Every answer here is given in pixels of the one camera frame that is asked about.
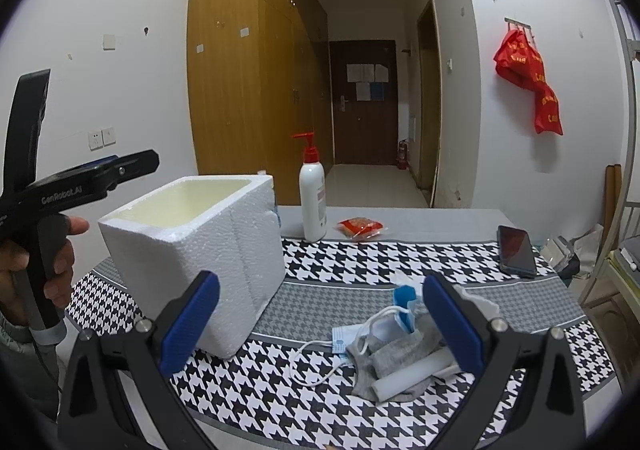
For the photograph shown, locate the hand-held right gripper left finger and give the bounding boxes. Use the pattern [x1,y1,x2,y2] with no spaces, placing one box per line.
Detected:
[57,271,221,450]

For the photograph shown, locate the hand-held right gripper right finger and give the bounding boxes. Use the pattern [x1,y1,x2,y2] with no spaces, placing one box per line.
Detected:
[422,272,586,450]

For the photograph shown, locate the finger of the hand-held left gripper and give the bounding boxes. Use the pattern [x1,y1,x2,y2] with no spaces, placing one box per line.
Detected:
[95,149,161,191]
[82,155,121,173]

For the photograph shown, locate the blue white mask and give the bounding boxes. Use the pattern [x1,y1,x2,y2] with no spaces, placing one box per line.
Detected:
[391,284,426,333]

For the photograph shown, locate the white foam tube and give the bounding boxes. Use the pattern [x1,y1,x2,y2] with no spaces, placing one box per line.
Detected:
[375,347,463,401]

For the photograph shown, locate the grey sock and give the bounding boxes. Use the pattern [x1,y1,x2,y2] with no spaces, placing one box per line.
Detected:
[346,315,451,401]

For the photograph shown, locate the white foam box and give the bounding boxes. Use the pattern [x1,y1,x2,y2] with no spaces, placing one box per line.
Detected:
[97,174,286,361]

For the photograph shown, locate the blue face mask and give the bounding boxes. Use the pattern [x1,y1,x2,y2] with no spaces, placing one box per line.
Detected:
[290,306,416,388]

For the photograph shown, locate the person's left forearm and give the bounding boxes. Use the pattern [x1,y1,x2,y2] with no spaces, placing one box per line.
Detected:
[0,312,58,423]

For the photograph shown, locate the person's left hand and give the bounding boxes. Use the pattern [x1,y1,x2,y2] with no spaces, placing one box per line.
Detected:
[0,216,91,327]

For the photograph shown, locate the black smartphone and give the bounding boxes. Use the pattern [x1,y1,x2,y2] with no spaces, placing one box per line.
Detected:
[496,225,538,279]

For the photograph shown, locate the wooden wardrobe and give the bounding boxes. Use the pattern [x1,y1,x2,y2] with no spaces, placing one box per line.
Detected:
[187,0,335,206]

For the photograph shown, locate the red snack packet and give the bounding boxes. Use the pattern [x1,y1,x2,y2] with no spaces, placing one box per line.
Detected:
[336,216,390,242]

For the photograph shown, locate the black bag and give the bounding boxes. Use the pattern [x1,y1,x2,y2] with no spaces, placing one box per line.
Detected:
[557,255,582,279]

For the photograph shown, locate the white plastic bag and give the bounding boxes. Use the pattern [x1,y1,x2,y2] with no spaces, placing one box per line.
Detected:
[575,224,606,276]

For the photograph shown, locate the white pump lotion bottle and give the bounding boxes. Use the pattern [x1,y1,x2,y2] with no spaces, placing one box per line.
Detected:
[291,131,328,243]

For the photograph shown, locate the grey folded blanket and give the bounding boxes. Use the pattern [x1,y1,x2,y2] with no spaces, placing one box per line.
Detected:
[617,237,640,273]

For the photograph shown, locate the wooden board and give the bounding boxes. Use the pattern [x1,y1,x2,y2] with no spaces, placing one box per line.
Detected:
[602,164,623,241]

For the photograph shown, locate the dark brown door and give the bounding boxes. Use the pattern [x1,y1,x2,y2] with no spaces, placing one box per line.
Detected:
[329,40,399,166]

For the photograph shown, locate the light wooden side door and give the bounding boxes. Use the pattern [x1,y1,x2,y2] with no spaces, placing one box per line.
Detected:
[416,0,443,206]

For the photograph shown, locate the red plastic bag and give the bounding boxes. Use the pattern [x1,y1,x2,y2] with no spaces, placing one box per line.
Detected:
[494,27,544,88]
[530,80,564,136]

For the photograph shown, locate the wide white paper notice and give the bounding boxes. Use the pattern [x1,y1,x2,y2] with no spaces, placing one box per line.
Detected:
[346,62,390,83]

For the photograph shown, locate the white metal bunk bed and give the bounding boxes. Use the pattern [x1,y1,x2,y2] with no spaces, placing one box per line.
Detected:
[580,0,640,331]

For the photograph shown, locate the metal wall hook rack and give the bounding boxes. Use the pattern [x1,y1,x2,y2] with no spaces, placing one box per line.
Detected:
[504,17,535,38]

